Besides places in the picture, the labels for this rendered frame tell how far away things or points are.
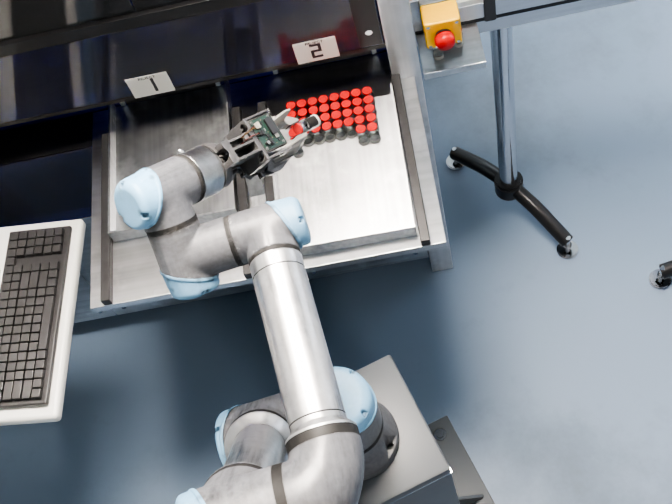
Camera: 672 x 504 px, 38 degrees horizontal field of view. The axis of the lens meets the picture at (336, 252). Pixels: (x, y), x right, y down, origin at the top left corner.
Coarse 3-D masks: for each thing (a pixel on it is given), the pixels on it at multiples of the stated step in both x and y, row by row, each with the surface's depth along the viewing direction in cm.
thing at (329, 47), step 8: (312, 40) 191; (320, 40) 191; (328, 40) 191; (296, 48) 192; (304, 48) 193; (312, 48) 193; (328, 48) 193; (336, 48) 194; (296, 56) 194; (304, 56) 195; (328, 56) 195; (336, 56) 196
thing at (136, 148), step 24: (168, 96) 213; (192, 96) 212; (216, 96) 210; (120, 120) 212; (144, 120) 211; (168, 120) 210; (192, 120) 209; (216, 120) 207; (120, 144) 209; (144, 144) 208; (168, 144) 207; (192, 144) 206; (216, 144) 204; (120, 168) 206; (120, 216) 200; (216, 216) 194; (120, 240) 197
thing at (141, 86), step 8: (160, 72) 194; (128, 80) 195; (136, 80) 195; (144, 80) 195; (160, 80) 196; (168, 80) 196; (136, 88) 197; (144, 88) 198; (152, 88) 198; (160, 88) 198; (168, 88) 198; (136, 96) 199; (144, 96) 200
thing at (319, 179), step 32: (384, 96) 202; (288, 128) 203; (384, 128) 199; (320, 160) 198; (352, 160) 196; (384, 160) 195; (288, 192) 196; (320, 192) 194; (352, 192) 193; (384, 192) 192; (320, 224) 191; (352, 224) 189; (384, 224) 188
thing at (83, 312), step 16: (400, 256) 270; (416, 256) 271; (80, 272) 258; (320, 272) 273; (336, 272) 274; (80, 288) 266; (224, 288) 275; (240, 288) 276; (80, 304) 274; (144, 304) 278; (160, 304) 279; (80, 320) 282
